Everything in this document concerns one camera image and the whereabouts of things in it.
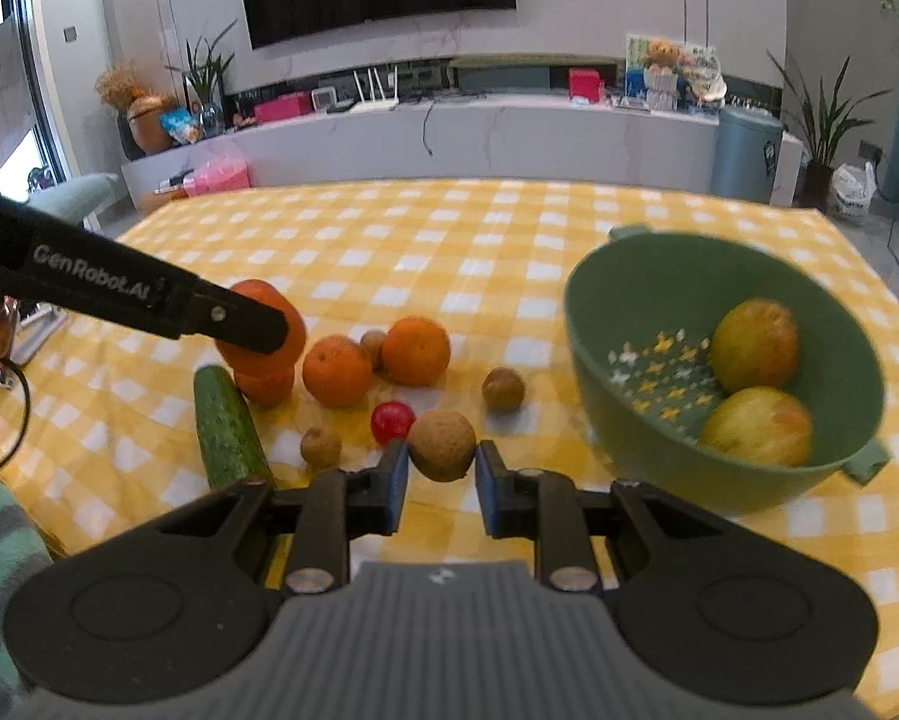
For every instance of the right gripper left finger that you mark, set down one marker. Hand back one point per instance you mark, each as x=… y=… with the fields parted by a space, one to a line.
x=333 y=510

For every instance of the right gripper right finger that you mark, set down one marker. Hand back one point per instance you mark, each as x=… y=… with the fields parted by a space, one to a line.
x=547 y=509

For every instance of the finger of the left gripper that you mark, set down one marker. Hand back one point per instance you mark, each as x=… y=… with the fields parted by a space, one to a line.
x=224 y=315

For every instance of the large orange persimmon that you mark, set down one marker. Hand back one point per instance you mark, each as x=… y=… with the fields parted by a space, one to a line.
x=254 y=364

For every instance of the red cherry tomato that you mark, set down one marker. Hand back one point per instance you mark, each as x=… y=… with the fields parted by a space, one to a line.
x=391 y=420

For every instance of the green cucumber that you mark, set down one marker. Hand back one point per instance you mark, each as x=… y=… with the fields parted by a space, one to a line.
x=229 y=445

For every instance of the orange tangerine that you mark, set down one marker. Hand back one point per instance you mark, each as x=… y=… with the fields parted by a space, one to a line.
x=337 y=372
x=416 y=352

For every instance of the green colander bowl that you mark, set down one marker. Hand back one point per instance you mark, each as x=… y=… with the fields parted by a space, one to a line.
x=640 y=312

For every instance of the pink storage box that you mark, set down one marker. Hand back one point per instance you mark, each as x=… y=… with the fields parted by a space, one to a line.
x=216 y=176

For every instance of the brown round vase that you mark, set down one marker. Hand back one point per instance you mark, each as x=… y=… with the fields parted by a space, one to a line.
x=144 y=119

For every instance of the yellow checkered tablecloth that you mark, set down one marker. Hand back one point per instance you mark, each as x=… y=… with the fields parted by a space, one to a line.
x=104 y=437

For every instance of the pink box on counter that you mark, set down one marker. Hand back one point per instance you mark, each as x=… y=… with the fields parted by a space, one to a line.
x=285 y=107

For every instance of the yellow apple lower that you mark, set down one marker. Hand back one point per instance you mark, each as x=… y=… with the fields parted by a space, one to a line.
x=761 y=425

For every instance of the yellow apple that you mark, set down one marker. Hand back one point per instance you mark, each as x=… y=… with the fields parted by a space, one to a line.
x=755 y=345
x=761 y=425

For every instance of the potted plant on counter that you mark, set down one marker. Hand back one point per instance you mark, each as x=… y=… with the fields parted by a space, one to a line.
x=204 y=70

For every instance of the white wifi router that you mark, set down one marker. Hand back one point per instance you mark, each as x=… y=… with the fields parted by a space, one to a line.
x=371 y=93

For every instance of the yellow apple upper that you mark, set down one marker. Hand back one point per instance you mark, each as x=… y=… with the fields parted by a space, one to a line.
x=755 y=345

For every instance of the white marble tv counter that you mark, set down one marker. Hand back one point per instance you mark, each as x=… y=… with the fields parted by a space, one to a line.
x=504 y=136

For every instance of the potted plant right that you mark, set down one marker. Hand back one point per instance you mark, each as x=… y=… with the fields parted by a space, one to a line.
x=823 y=117

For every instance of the blue grey trash bin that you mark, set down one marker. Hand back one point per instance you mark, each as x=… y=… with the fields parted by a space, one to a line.
x=746 y=154

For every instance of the red box on counter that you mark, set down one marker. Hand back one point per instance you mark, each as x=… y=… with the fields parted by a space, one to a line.
x=585 y=84

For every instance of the white plastic bag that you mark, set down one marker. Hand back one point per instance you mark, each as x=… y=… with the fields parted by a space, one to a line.
x=851 y=192

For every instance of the teddy bear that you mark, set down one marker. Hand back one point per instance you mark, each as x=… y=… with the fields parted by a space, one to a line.
x=662 y=55

